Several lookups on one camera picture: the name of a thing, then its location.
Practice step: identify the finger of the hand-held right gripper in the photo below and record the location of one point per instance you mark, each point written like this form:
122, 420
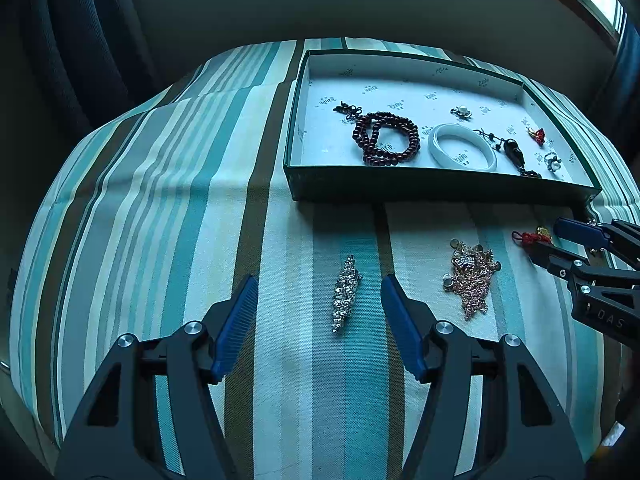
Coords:
575, 228
555, 259

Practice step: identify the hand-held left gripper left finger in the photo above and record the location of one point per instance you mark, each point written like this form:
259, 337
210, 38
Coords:
235, 330

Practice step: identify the dark blue curtain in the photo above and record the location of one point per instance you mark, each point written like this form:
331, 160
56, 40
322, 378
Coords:
622, 75
85, 35

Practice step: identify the pearl flower brooch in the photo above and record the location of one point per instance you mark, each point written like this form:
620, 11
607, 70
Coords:
461, 111

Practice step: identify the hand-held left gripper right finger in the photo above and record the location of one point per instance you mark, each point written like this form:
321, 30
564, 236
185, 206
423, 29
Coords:
402, 325

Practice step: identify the green jewelry box tray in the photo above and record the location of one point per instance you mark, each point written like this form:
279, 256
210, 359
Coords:
325, 130

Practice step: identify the small red gold charm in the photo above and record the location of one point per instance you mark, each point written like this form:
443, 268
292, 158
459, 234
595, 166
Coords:
537, 135

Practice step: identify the rhinestone silver brooch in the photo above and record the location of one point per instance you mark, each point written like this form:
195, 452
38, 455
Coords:
345, 292

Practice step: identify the white jade bangle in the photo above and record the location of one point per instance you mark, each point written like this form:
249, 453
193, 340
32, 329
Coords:
440, 152

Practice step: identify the striped teal tablecloth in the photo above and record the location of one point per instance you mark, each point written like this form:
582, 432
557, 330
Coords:
175, 240

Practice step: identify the red knot charm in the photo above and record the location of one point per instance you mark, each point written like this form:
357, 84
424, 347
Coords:
530, 237

